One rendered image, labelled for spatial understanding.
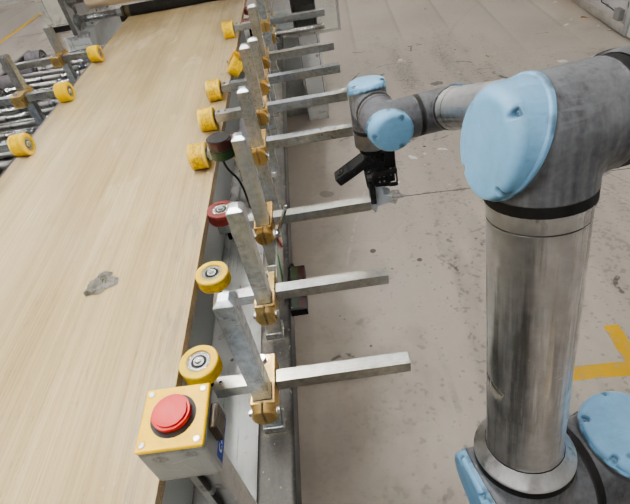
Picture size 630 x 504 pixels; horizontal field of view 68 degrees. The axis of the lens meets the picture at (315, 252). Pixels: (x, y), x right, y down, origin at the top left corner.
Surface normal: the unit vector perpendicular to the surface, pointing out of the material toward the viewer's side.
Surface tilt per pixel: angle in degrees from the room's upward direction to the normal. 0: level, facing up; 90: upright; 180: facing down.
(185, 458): 90
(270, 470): 0
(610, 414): 5
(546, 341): 79
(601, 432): 5
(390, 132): 90
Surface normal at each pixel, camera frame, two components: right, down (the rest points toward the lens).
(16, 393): -0.15, -0.73
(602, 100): 0.05, -0.10
